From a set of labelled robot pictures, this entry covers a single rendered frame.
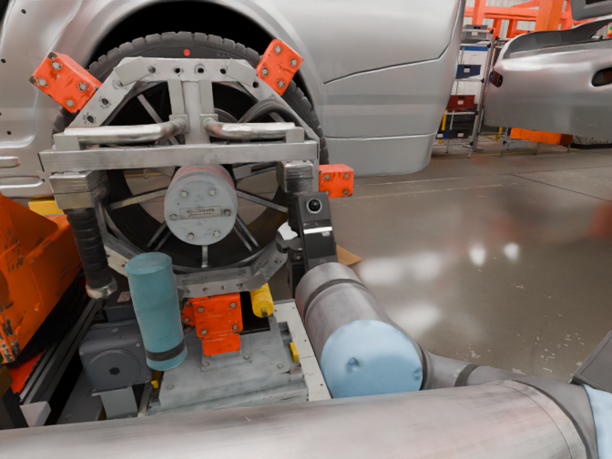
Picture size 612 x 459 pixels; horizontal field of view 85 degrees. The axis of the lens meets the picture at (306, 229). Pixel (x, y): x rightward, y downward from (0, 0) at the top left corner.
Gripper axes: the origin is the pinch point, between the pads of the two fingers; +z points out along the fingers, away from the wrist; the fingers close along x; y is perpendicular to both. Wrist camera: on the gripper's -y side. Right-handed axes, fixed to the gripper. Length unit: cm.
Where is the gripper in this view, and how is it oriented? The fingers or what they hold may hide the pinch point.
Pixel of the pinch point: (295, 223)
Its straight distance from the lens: 63.1
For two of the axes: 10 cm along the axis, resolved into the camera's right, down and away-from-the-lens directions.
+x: 9.7, -0.9, 2.2
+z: -2.4, -3.7, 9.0
